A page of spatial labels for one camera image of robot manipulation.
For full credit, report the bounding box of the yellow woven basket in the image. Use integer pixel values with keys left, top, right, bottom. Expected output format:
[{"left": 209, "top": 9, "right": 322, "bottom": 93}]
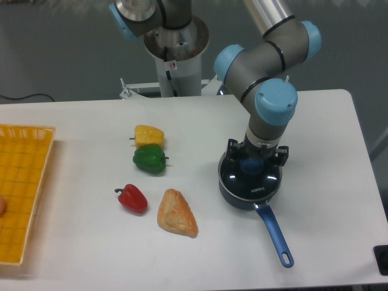
[{"left": 1, "top": 124, "right": 56, "bottom": 266}]

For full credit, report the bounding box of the red bell pepper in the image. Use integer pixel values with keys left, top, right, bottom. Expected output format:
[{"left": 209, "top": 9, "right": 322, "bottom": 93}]
[{"left": 115, "top": 184, "right": 148, "bottom": 214}]

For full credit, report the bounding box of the black device table edge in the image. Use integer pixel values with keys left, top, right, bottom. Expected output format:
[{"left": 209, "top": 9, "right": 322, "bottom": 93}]
[{"left": 373, "top": 245, "right": 388, "bottom": 276}]

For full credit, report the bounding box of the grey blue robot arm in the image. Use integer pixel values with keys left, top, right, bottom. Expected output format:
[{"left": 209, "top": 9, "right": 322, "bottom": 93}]
[{"left": 109, "top": 1, "right": 322, "bottom": 166}]

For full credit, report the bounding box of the green bell pepper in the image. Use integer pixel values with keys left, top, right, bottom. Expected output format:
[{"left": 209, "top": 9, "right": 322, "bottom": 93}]
[{"left": 132, "top": 144, "right": 168, "bottom": 175}]

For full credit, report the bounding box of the black pedestal cable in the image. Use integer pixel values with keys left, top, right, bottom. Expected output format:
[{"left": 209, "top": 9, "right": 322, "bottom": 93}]
[{"left": 163, "top": 45, "right": 178, "bottom": 98}]

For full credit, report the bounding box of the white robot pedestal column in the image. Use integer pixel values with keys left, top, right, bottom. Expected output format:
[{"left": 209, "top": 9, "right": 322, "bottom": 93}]
[{"left": 144, "top": 16, "right": 209, "bottom": 97}]

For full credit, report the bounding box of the white metal base frame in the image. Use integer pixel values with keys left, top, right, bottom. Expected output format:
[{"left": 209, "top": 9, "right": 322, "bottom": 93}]
[{"left": 119, "top": 75, "right": 231, "bottom": 99}]

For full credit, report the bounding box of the dark saucepan blue handle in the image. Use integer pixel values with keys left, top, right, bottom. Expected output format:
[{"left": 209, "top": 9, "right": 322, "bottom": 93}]
[{"left": 217, "top": 147, "right": 295, "bottom": 269}]

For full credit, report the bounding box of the golden pastry turnover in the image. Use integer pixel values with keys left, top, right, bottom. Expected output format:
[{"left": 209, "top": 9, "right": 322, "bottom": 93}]
[{"left": 157, "top": 189, "right": 198, "bottom": 238}]

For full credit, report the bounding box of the yellow bell pepper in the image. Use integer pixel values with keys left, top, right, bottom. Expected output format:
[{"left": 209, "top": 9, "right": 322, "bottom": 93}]
[{"left": 129, "top": 125, "right": 164, "bottom": 149}]

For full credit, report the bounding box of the glass lid blue knob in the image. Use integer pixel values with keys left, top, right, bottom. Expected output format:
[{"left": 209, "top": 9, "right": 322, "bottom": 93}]
[{"left": 218, "top": 153, "right": 283, "bottom": 210}]

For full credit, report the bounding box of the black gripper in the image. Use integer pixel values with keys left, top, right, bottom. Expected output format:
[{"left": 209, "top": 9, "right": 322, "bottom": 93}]
[{"left": 226, "top": 139, "right": 289, "bottom": 166}]

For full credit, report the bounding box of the black floor cable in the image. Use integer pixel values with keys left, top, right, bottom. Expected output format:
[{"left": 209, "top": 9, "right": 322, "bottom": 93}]
[{"left": 0, "top": 93, "right": 55, "bottom": 102}]

